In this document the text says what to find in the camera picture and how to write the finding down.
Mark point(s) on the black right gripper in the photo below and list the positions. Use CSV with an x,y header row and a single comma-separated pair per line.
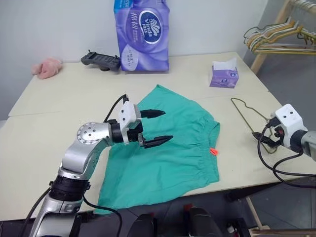
x,y
276,133

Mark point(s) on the wooden frame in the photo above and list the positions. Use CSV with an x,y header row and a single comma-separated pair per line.
x,y
254,214

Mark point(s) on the wooden clothes rack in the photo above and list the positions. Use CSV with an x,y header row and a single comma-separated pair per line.
x,y
261,58

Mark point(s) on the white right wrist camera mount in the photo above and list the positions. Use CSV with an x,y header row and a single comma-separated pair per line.
x,y
290,121

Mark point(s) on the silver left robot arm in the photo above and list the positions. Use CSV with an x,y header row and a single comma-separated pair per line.
x,y
84,153

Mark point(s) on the black handheld controller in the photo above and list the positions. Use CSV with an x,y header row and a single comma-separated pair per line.
x,y
101,60

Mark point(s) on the yellow hanging hanger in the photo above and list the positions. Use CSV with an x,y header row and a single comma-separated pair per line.
x,y
279,37

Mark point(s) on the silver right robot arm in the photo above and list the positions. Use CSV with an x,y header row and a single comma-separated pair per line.
x,y
304,143

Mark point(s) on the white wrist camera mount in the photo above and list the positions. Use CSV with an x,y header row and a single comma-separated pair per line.
x,y
126,113
290,121

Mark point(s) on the large purple tissue pack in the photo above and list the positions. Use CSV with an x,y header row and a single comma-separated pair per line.
x,y
143,49

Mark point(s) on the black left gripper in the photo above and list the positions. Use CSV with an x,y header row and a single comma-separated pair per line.
x,y
134,132

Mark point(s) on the small purple tissue box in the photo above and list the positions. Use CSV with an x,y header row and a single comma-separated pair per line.
x,y
223,77

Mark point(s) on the pink plush toy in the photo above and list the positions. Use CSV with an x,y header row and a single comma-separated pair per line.
x,y
47,69

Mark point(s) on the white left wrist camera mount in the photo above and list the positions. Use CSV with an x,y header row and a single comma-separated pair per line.
x,y
126,113

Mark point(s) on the dark green hanging hanger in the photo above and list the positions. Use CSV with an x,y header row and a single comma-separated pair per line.
x,y
284,45

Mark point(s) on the green shorts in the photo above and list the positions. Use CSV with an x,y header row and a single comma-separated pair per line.
x,y
160,168

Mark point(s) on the dark rounded shape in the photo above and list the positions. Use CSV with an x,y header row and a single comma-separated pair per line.
x,y
144,225
201,222

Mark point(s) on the white hanging hanger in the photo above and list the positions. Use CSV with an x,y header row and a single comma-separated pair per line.
x,y
276,48

